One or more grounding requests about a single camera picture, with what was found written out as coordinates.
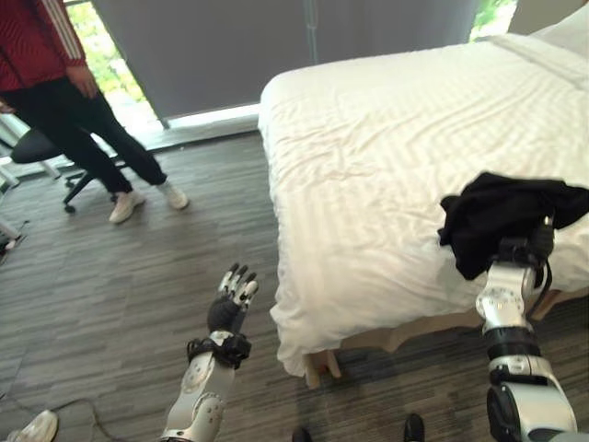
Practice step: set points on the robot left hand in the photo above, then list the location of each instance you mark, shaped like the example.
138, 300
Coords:
224, 313

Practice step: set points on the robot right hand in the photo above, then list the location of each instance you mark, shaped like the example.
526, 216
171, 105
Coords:
546, 241

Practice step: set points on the black office chair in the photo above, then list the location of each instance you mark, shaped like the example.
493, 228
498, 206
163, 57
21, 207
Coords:
34, 146

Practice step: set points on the grey roller blind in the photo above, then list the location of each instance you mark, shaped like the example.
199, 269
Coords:
221, 55

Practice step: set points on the black garment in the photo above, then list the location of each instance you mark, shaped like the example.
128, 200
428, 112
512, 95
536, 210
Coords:
497, 216

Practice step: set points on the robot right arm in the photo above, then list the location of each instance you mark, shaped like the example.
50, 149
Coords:
511, 322

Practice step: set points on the wooden bed frame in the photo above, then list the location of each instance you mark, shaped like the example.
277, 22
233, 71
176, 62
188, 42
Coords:
322, 366

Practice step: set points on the white shoe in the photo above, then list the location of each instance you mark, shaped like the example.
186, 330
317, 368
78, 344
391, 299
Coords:
39, 426

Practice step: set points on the white pillow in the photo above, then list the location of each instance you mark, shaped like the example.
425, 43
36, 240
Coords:
563, 30

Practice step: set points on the white bed duvet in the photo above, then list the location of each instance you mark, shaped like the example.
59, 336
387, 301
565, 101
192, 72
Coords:
391, 184

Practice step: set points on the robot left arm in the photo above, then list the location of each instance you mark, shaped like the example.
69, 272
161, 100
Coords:
202, 387

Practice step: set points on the window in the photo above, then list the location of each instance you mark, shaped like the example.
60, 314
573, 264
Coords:
488, 16
108, 60

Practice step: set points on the person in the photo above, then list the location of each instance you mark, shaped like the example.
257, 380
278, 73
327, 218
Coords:
60, 115

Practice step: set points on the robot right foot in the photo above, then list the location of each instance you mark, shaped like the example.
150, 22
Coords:
414, 428

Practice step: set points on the person's hand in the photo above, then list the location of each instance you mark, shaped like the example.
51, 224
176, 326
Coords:
84, 82

